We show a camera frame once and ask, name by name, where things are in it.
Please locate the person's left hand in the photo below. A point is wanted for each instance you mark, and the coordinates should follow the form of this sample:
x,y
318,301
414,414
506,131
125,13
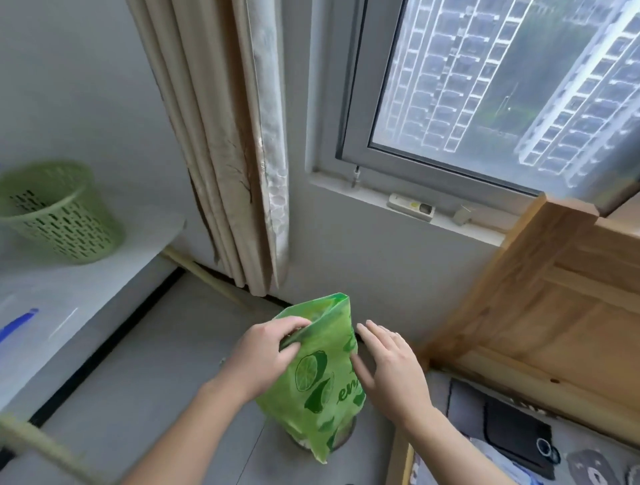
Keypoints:
x,y
255,357

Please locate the person's right hand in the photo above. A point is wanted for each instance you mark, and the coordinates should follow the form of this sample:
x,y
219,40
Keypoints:
x,y
395,374

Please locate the person's right middle finger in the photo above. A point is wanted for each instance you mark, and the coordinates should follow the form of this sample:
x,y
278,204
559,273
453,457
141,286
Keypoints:
x,y
382,334

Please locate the person's right thumb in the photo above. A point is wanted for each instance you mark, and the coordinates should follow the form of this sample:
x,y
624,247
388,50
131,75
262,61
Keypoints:
x,y
361,374

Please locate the person's left fingers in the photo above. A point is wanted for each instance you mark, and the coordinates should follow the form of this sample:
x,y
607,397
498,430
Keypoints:
x,y
287,327

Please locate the green printed plastic bag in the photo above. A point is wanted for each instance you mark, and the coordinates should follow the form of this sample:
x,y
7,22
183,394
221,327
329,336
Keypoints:
x,y
320,399

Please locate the person's left forearm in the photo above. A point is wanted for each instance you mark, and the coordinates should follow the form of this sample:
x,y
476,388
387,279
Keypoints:
x,y
190,434

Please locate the person's right forearm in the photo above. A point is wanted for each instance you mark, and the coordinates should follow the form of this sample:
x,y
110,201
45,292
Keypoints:
x,y
450,449

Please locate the round metal trash bin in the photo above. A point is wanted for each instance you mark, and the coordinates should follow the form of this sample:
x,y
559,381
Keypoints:
x,y
346,435

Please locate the pale wooden stick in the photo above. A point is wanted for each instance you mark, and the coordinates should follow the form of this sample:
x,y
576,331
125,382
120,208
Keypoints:
x,y
210,282

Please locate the white remote control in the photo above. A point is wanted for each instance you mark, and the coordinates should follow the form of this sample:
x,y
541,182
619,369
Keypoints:
x,y
410,207

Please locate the small grey plastic block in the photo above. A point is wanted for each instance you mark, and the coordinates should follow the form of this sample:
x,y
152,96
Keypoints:
x,y
462,214

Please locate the metal window latch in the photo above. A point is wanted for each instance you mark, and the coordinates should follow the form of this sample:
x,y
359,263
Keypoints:
x,y
355,176

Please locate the black flat pouch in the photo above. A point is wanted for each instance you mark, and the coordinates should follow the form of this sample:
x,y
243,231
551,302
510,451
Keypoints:
x,y
515,432

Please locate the beige patterned curtain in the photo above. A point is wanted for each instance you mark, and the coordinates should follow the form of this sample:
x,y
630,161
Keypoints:
x,y
220,125

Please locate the grey printed bed sheet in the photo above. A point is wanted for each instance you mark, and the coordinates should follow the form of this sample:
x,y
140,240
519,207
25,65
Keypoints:
x,y
590,449

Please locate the green perforated plastic basket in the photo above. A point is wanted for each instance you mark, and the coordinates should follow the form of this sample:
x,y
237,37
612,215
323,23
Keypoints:
x,y
55,215

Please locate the blue pen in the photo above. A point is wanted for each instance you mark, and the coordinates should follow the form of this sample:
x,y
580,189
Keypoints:
x,y
17,325

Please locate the pale wooden pole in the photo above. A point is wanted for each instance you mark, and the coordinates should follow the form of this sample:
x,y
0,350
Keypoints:
x,y
45,447

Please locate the grey framed window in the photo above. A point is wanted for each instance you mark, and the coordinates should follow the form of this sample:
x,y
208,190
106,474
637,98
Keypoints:
x,y
490,80

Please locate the wooden bed frame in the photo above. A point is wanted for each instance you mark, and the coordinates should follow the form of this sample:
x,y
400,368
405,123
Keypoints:
x,y
560,300

